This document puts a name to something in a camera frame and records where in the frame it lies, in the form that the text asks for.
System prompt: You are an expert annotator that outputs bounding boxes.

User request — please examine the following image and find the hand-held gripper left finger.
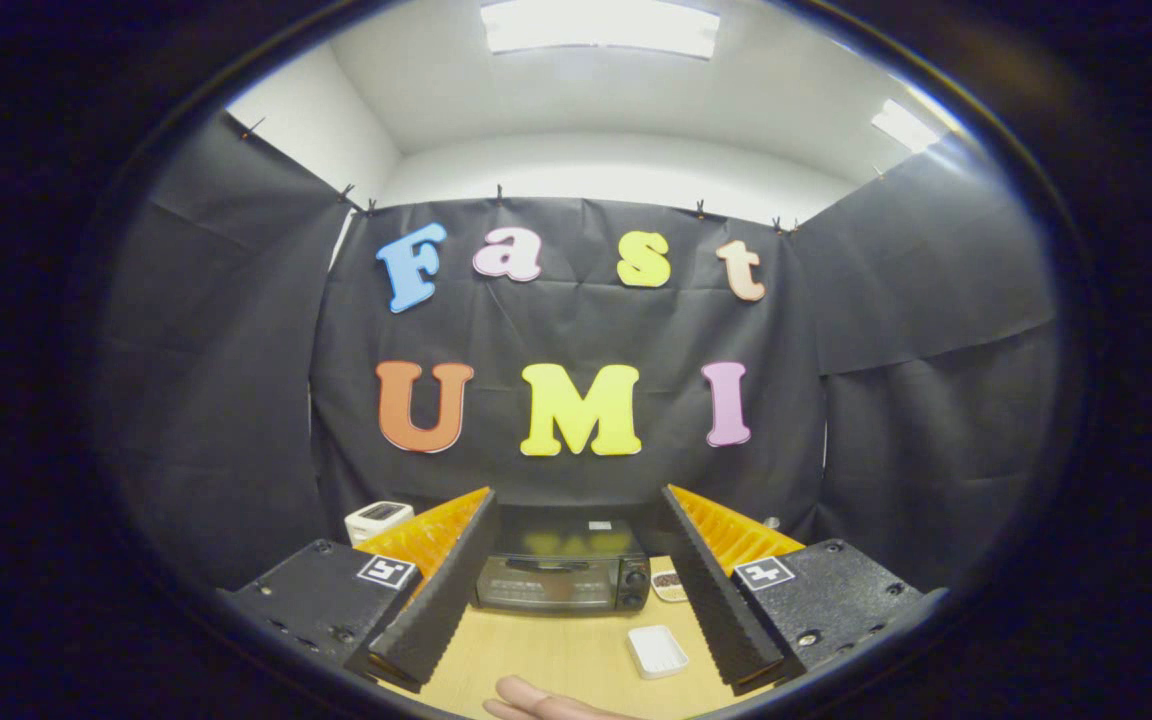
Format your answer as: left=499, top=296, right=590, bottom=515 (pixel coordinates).
left=216, top=487, right=500, bottom=694

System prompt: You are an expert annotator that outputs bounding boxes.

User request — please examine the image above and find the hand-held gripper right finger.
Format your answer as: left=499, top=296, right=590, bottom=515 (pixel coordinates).
left=661, top=484, right=942, bottom=696

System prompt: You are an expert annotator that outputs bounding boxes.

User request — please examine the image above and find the black toaster oven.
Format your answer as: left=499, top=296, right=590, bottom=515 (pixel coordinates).
left=471, top=505, right=653, bottom=616

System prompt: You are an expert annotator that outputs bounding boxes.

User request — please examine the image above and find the white bread toaster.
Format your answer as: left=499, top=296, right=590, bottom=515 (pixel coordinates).
left=344, top=501, right=415, bottom=547

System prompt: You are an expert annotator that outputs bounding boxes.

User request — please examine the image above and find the white rectangular tray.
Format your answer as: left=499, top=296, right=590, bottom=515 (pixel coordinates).
left=626, top=624, right=690, bottom=681

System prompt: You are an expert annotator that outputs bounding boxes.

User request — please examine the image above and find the black backdrop cloth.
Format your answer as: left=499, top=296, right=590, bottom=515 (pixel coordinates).
left=101, top=110, right=1062, bottom=601

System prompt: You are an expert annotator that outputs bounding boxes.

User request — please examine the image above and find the small ceiling light panel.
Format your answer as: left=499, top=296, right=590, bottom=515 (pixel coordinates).
left=871, top=98, right=942, bottom=153

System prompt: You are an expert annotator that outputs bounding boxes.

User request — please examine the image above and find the large ceiling light panel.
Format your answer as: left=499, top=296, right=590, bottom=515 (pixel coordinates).
left=479, top=0, right=722, bottom=59

